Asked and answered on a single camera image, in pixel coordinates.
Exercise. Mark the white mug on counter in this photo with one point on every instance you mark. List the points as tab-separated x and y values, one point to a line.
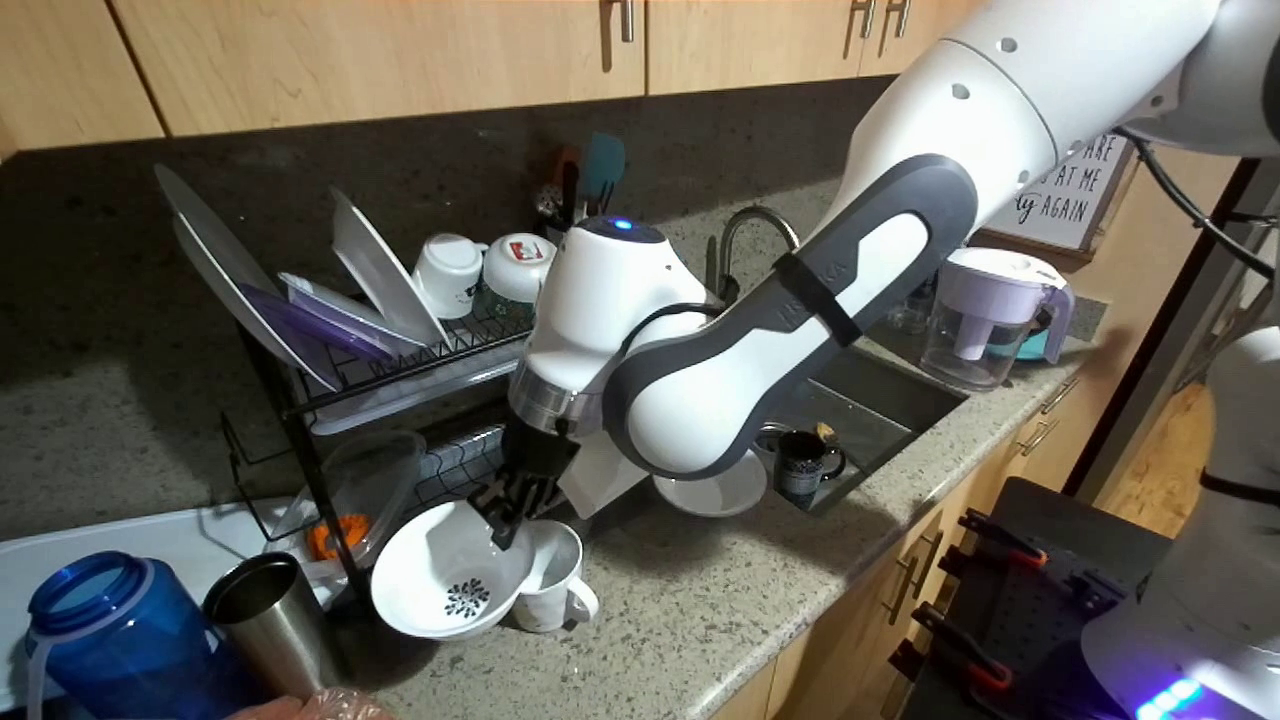
555	591

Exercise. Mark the black clamp stand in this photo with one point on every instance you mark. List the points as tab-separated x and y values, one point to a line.
1022	585

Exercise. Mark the blue water bottle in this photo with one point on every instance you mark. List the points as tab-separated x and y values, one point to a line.
125	643

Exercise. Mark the large grey plate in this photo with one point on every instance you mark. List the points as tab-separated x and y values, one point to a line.
236	283

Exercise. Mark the purple plate in rack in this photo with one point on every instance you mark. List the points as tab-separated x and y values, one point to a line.
348	320

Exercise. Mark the white cup in rack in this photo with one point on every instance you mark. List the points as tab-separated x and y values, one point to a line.
445	274

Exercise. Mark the black mug in sink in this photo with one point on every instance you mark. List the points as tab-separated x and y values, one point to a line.
802	464

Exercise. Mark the white framed sign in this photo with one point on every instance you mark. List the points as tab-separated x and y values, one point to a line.
1066	202

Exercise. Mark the white water filter pitcher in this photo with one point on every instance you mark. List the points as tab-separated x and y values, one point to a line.
988	314

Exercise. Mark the chrome kitchen faucet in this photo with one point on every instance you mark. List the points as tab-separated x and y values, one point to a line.
718	274

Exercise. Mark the teal handled utensil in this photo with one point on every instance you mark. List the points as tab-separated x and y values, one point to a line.
601	168

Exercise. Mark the black two-tier dish rack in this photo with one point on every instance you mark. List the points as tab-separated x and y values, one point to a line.
436	392

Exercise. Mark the plain white bowl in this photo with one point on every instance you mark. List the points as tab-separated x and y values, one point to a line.
718	498

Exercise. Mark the white bowl with flower pattern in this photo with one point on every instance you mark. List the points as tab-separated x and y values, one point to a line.
445	576

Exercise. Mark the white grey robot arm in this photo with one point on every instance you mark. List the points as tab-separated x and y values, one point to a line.
639	367

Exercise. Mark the stainless steel tumbler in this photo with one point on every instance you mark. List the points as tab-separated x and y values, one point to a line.
276	625

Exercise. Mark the white plate in rack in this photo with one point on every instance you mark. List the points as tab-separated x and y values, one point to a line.
382	276

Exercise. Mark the stainless steel sink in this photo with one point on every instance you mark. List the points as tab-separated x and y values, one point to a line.
870	406

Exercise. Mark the white mug with red logo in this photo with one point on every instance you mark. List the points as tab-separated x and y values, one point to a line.
517	265

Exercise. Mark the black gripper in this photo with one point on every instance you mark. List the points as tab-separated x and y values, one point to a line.
524	477

